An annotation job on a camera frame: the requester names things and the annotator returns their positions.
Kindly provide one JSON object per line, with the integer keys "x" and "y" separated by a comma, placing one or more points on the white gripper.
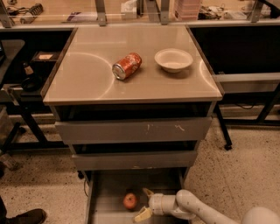
{"x": 156, "y": 202}

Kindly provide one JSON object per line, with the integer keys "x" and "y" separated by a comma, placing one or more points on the red apple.
{"x": 130, "y": 201}

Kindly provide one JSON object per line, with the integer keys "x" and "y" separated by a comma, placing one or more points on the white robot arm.
{"x": 185, "y": 205}

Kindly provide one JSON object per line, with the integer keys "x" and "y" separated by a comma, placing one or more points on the middle grey drawer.
{"x": 135, "y": 160}

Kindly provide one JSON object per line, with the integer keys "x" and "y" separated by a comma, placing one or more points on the open bottom grey drawer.
{"x": 108, "y": 188}

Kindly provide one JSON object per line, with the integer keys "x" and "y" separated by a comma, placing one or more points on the top grey drawer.
{"x": 133, "y": 131}

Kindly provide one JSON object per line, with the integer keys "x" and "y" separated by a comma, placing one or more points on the grey drawer cabinet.
{"x": 82, "y": 86}

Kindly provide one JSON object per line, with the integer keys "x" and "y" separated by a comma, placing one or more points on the dark shoe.
{"x": 34, "y": 216}

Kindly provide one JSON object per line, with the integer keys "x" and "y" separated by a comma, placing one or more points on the orange soda can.
{"x": 126, "y": 66}

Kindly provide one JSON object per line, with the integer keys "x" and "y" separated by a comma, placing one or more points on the white paper bowl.
{"x": 173, "y": 60}

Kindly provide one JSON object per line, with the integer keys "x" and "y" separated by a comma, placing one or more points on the black headphones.
{"x": 32, "y": 83}

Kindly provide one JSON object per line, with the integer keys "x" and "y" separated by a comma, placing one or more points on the white tissue box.
{"x": 129, "y": 9}

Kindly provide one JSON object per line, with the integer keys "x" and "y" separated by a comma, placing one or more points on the pink stacked trays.
{"x": 187, "y": 10}

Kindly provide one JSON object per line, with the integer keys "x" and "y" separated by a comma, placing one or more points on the black desk frame left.
{"x": 11, "y": 48}

